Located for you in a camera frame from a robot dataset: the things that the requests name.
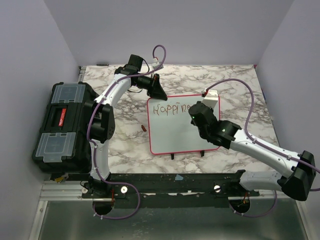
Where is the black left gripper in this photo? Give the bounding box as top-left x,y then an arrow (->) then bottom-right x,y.
132,73 -> 168,100

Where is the red marker cap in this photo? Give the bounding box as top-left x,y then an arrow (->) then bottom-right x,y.
141,125 -> 147,132

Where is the pink framed whiteboard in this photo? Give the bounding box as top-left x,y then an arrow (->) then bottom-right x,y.
147,94 -> 219,155

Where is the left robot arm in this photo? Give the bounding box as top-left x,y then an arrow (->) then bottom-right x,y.
86,54 -> 168,198

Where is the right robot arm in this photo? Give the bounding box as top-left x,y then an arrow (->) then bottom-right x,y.
188,101 -> 316,201

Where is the black plastic toolbox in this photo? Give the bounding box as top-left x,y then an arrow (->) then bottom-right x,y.
32,82 -> 98,174

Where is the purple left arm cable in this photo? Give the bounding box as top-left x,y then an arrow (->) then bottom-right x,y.
86,44 -> 168,221

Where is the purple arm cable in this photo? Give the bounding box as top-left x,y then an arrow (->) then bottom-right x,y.
203,78 -> 320,218
86,44 -> 168,221

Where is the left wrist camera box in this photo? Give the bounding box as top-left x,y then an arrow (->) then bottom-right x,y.
151,57 -> 164,70

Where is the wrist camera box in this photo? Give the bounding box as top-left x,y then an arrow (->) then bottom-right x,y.
201,89 -> 219,109
151,57 -> 164,70

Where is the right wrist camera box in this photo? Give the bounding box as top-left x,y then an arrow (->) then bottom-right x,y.
201,89 -> 219,109

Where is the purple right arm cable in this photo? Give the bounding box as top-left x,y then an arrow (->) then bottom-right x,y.
203,78 -> 320,218

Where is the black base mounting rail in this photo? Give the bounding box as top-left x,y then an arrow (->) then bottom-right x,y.
82,170 -> 262,209

